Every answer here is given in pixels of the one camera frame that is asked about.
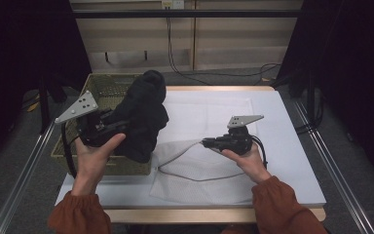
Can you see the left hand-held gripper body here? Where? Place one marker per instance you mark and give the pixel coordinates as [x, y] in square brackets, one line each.
[91, 126]

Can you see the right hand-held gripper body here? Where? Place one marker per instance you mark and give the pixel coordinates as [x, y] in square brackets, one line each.
[240, 136]

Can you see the white mesh laundry bag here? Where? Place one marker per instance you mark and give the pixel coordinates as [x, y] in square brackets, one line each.
[207, 162]

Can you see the dark cloth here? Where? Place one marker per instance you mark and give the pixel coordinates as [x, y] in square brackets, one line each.
[142, 113]

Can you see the green woven basket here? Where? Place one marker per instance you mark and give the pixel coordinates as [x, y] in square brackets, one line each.
[107, 91]

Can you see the person's right hand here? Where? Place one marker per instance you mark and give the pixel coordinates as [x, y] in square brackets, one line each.
[250, 162]

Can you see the person's left hand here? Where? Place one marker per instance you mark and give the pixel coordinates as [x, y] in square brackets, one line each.
[92, 162]

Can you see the black metal stand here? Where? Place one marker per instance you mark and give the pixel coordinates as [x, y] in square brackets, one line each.
[44, 104]
[310, 97]

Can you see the white table cover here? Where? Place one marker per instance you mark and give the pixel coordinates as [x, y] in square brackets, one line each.
[289, 156]

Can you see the small yellow object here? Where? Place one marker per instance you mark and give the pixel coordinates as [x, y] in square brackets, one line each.
[34, 105]

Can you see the person's orange garment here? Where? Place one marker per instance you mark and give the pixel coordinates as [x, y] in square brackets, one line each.
[237, 230]

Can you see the black curtain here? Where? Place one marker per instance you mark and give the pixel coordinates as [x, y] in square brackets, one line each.
[354, 65]
[22, 48]

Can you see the black horizontal bar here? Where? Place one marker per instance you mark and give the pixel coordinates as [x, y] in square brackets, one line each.
[188, 13]

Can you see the metal floor rail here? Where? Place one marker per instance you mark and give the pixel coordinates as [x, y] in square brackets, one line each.
[337, 175]
[22, 182]

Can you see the white wall outlet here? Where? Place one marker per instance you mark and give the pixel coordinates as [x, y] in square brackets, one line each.
[172, 4]

